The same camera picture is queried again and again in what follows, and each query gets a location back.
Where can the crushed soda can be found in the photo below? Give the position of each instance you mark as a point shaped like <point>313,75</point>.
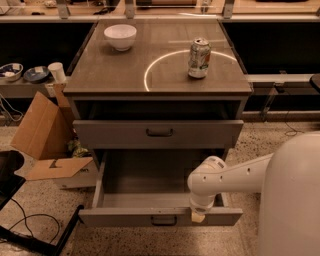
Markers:
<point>199,58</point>

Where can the green snack bags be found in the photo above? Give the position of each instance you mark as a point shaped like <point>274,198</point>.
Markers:
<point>76,150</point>

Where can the blue patterned bowl right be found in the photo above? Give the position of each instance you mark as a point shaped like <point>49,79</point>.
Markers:
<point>37,74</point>

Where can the blue patterned bowl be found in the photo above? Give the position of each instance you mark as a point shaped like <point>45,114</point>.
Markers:
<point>11,72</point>
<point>37,74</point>

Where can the black chair seat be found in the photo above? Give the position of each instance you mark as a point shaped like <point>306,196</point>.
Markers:
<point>10,183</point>

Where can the grey top drawer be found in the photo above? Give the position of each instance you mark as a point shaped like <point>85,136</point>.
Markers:
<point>158,134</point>

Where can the blue patterned bowl left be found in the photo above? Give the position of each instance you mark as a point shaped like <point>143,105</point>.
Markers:
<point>11,72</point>

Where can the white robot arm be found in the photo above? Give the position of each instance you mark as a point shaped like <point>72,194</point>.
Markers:
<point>289,183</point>

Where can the brown cardboard box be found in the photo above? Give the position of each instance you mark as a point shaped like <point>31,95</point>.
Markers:
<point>46,134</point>

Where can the grey drawer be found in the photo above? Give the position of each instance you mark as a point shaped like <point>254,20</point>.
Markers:
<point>143,188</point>
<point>158,134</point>

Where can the white ceramic bowl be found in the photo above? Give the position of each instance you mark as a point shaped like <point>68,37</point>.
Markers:
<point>121,36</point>

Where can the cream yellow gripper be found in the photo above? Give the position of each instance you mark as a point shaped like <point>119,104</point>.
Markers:
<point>200,208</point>

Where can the grey drawer cabinet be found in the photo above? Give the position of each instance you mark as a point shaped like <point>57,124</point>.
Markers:
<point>150,81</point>

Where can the white paper cup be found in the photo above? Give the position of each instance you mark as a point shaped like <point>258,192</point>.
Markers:
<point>57,71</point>

